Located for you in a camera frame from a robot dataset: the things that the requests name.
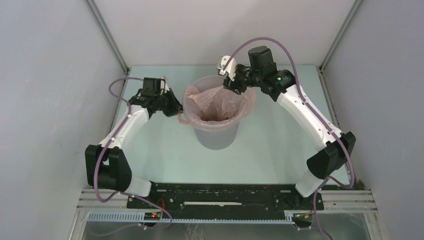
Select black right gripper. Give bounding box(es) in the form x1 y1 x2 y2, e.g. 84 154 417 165
223 63 263 95

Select pink plastic trash bag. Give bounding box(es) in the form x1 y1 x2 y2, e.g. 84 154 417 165
177 84 257 132

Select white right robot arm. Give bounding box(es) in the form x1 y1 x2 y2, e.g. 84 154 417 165
217 46 356 209

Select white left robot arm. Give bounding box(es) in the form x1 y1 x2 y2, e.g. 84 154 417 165
84 77 183 208

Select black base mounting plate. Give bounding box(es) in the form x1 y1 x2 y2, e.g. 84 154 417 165
146 183 324 220

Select left controller board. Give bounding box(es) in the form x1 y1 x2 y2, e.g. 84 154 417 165
143 211 162 221

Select controller board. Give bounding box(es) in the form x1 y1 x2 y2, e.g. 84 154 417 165
143 211 162 221
293 212 315 220

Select right controller board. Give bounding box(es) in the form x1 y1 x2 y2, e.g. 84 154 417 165
293 212 315 220

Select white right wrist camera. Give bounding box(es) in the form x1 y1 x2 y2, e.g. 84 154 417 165
217 55 237 76

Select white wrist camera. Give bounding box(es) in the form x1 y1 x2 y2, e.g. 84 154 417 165
160 76 170 94
217 55 237 76

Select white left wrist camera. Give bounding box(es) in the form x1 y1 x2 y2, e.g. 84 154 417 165
160 76 170 94

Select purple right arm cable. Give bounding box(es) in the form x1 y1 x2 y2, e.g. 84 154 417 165
222 37 356 190

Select grey slotted cable duct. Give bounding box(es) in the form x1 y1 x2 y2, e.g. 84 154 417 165
86 211 313 224

